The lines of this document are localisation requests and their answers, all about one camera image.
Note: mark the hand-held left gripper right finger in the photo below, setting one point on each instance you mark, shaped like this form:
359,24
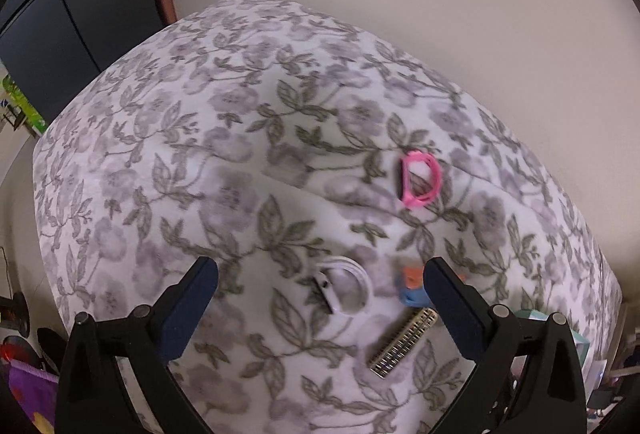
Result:
452,309

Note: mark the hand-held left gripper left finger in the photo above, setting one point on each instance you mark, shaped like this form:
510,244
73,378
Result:
192,309

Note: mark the teal and white box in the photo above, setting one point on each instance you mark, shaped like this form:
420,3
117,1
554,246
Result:
531,314

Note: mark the white smartwatch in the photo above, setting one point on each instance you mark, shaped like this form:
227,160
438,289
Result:
325,291

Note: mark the blue and orange toy gun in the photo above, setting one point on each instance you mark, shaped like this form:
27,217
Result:
415,296

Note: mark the small metal harmonica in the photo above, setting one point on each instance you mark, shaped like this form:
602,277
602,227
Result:
402,346

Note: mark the pink watch band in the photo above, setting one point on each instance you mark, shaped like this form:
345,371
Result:
437,179

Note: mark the black round stand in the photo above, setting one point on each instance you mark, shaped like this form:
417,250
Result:
16,314

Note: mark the grey floral blanket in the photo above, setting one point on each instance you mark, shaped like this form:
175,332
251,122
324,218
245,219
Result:
250,139

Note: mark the colourful printed cloth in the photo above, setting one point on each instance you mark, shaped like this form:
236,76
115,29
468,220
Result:
25,394

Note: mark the green packet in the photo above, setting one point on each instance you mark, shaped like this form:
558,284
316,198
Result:
22,106

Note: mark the dark blue cabinet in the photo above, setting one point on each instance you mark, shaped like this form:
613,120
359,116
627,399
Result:
60,14

